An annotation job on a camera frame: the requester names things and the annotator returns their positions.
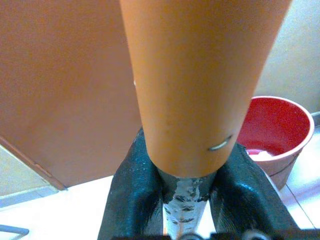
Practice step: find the brown wooden door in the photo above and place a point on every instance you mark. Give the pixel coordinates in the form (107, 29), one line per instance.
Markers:
(65, 87)

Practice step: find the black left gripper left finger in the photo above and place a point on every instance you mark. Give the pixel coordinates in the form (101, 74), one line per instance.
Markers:
(135, 190)

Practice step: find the red plastic bucket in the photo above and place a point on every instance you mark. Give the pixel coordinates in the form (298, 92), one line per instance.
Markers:
(277, 130)

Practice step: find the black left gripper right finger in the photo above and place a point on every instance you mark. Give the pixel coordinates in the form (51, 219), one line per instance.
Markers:
(242, 195)

